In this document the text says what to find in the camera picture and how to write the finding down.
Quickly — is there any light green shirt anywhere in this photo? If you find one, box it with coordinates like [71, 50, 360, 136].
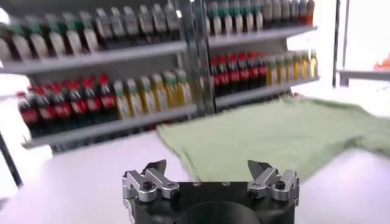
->
[155, 96, 390, 183]

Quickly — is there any dark drink bottle cream label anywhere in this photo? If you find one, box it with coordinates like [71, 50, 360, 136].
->
[261, 0, 274, 30]
[271, 0, 282, 28]

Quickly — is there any grey metal frame table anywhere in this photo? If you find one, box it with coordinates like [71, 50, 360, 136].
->
[337, 68, 390, 88]

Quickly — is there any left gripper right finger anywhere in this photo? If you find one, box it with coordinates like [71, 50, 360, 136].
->
[247, 159, 300, 202]

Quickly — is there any orange cloth item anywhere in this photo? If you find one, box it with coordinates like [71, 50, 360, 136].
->
[374, 54, 390, 70]

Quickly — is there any dark tea bottle green cap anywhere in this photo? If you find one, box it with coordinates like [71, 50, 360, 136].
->
[230, 0, 244, 33]
[45, 16, 66, 57]
[0, 27, 12, 61]
[62, 13, 83, 55]
[77, 11, 100, 52]
[27, 19, 49, 58]
[218, 0, 233, 35]
[9, 23, 33, 60]
[252, 0, 264, 31]
[241, 0, 254, 32]
[208, 1, 222, 36]
[204, 9, 211, 36]

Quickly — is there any cola bottle red cap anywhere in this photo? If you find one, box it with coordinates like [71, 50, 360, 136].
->
[82, 77, 103, 122]
[210, 57, 222, 97]
[48, 83, 74, 128]
[227, 54, 241, 94]
[247, 51, 259, 89]
[16, 91, 40, 136]
[218, 55, 231, 96]
[97, 74, 118, 121]
[30, 86, 57, 131]
[65, 80, 89, 125]
[237, 51, 250, 91]
[256, 52, 269, 88]

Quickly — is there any black metal post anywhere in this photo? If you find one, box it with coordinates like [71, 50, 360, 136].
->
[0, 133, 24, 188]
[331, 0, 341, 88]

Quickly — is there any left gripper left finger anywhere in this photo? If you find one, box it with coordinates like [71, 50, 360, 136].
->
[121, 159, 180, 203]

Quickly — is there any yellow juice bottle green label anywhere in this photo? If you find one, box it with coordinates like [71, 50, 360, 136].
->
[124, 77, 144, 117]
[275, 54, 286, 85]
[308, 48, 319, 79]
[300, 50, 310, 79]
[112, 79, 132, 119]
[265, 55, 277, 86]
[161, 70, 180, 109]
[284, 52, 295, 82]
[149, 72, 168, 112]
[174, 68, 193, 107]
[292, 51, 302, 80]
[137, 75, 157, 114]

